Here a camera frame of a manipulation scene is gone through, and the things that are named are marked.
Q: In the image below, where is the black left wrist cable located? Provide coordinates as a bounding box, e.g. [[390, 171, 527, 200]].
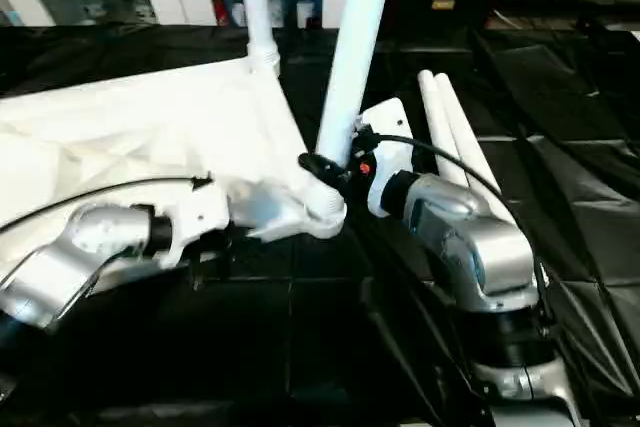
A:
[[0, 174, 214, 240]]

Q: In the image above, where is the black plastic mat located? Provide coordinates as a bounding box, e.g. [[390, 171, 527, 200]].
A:
[[0, 22, 640, 427]]

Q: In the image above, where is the white plastic table leg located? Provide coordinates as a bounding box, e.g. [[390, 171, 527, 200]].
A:
[[237, 0, 282, 76], [432, 72, 518, 230], [416, 69, 473, 190], [304, 0, 400, 240]]

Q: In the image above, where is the white plastic table top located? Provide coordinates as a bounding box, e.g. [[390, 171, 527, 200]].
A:
[[0, 52, 350, 300]]

